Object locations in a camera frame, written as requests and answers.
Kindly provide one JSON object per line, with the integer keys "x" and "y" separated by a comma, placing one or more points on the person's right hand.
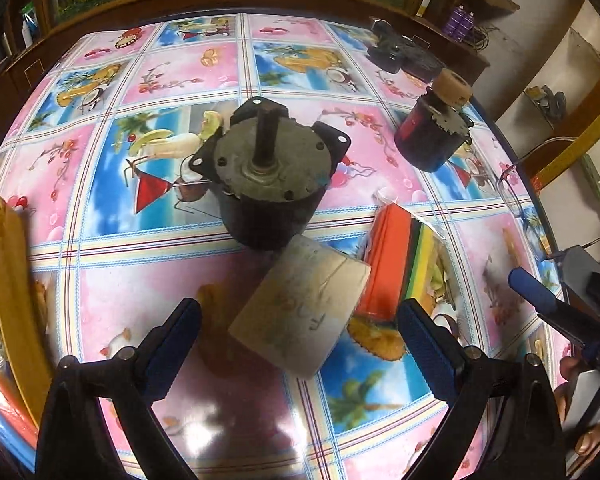
{"x": 564, "y": 385}

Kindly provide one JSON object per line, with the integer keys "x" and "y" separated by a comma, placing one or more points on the eyeglasses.
{"x": 510, "y": 190}

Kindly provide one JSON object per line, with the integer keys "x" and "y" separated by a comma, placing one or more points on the multicolour sponge pack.
{"x": 395, "y": 260}

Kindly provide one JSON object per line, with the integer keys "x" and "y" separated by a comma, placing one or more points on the purple bottle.
{"x": 452, "y": 22}
{"x": 467, "y": 25}

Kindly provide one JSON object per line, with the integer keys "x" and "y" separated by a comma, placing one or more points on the small dark gadget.
{"x": 550, "y": 102}

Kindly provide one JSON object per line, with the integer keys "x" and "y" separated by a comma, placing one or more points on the beige paper roll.
{"x": 300, "y": 310}

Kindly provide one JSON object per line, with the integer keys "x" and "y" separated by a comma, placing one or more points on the large black motor with shaft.
{"x": 265, "y": 160}

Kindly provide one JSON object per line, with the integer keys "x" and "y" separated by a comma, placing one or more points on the white green bottle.
{"x": 27, "y": 30}

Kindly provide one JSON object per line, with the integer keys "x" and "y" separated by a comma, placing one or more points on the flat black motor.
{"x": 400, "y": 52}

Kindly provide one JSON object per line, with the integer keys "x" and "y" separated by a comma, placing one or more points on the orange red item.
{"x": 10, "y": 410}

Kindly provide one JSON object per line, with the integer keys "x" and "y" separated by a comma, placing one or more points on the yellow rimmed white box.
{"x": 10, "y": 260}

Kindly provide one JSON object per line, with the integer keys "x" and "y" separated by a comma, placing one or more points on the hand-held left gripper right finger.
{"x": 430, "y": 355}

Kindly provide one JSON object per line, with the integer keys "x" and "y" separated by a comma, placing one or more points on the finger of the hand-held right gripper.
{"x": 535, "y": 292}

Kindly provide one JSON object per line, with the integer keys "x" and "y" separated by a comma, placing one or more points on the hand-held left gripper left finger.
{"x": 175, "y": 350}

